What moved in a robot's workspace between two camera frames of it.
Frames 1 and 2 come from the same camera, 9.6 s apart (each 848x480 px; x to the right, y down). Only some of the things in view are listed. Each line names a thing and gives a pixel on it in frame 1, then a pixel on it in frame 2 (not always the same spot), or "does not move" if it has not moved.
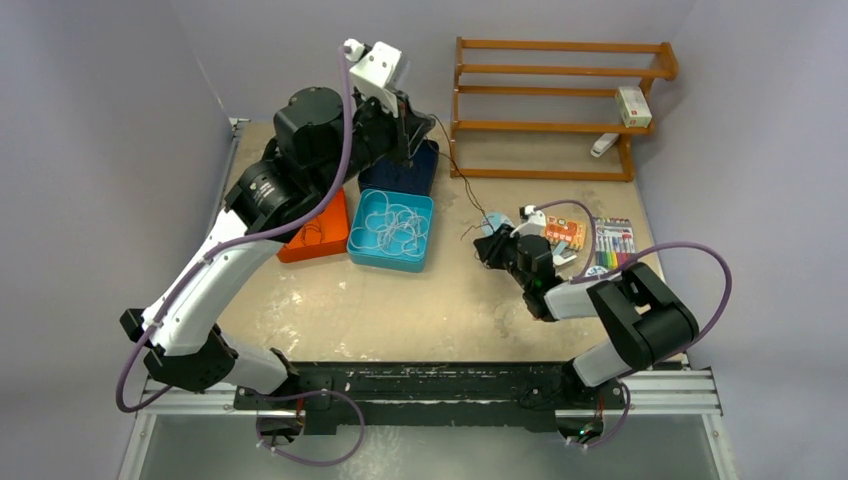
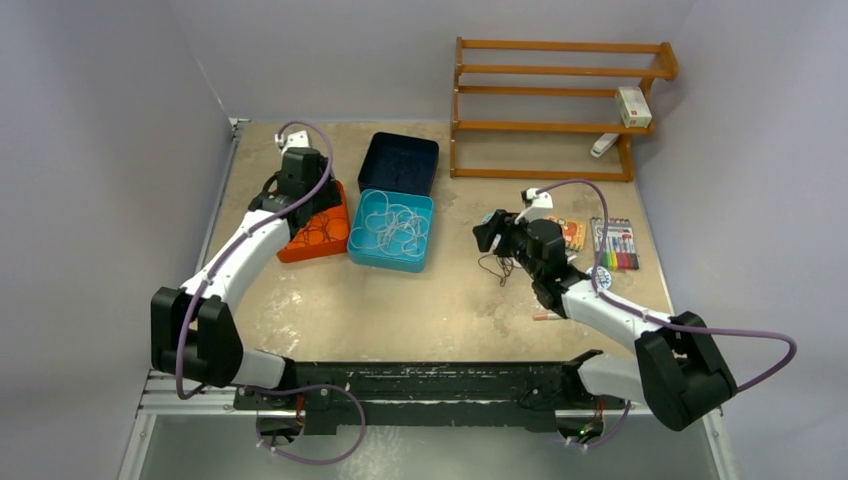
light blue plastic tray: [391, 230] does not move
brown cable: [486, 220] → [317, 228]
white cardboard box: [633, 107] does not move
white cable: [393, 228] does not move
